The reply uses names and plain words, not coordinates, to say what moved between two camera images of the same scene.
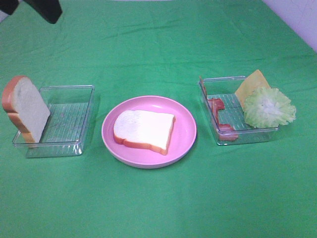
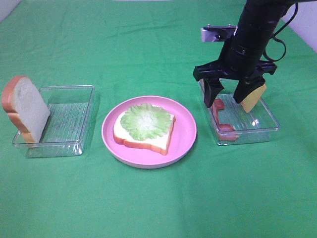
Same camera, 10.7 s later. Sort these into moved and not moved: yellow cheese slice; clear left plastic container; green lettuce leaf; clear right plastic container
Moved: green lettuce leaf; yellow cheese slice
Not moved: clear left plastic container; clear right plastic container
